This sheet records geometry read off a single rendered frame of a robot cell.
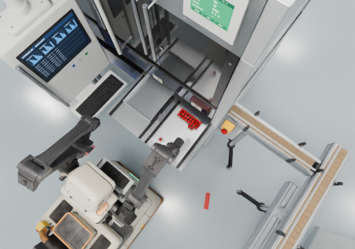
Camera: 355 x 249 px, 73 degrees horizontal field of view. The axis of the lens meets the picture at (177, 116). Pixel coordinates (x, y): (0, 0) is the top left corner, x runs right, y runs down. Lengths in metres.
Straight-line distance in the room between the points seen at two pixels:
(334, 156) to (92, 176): 1.50
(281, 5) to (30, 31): 1.19
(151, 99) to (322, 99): 2.05
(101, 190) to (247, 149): 1.80
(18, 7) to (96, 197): 0.98
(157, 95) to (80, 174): 0.84
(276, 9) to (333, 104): 2.59
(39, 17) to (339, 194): 2.94
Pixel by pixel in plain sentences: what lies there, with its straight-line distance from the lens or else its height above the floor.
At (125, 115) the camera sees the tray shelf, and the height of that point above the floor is 0.88.
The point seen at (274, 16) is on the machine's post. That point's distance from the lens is 0.73.
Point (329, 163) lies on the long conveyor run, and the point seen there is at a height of 0.96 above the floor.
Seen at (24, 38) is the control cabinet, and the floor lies 1.53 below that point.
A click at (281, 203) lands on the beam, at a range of 2.19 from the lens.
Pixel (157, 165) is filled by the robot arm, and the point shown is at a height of 1.57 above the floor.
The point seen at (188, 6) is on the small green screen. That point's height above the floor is 1.91.
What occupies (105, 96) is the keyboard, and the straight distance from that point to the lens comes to 1.97.
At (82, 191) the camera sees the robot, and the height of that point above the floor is 1.38.
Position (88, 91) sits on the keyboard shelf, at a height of 0.80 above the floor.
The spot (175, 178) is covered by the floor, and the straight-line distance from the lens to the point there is 2.58.
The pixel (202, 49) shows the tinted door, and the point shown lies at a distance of 1.06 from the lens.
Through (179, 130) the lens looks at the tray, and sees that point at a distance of 1.75.
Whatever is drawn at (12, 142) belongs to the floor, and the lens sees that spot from 3.19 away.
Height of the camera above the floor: 2.58
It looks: 73 degrees down
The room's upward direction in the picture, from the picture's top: 2 degrees counter-clockwise
